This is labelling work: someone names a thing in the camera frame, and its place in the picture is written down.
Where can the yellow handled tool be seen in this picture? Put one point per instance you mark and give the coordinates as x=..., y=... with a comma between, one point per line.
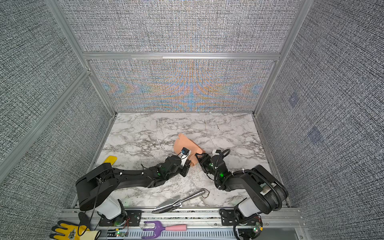
x=110, y=159

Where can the purple pink hand rake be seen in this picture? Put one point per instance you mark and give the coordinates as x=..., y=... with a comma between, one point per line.
x=159, y=228

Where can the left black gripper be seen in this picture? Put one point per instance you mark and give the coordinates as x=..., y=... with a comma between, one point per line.
x=186, y=168

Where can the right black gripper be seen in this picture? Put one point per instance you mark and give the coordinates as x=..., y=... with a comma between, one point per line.
x=203, y=162

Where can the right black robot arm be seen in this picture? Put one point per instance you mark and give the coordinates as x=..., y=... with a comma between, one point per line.
x=266, y=193

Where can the pink paper box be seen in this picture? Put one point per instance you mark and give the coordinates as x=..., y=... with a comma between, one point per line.
x=183, y=142

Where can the metal garden trowel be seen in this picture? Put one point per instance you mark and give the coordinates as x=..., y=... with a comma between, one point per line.
x=176, y=202

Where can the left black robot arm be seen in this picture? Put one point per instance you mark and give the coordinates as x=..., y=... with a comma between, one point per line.
x=94, y=188

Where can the yellow black work glove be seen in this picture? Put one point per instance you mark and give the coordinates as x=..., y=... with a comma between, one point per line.
x=64, y=230

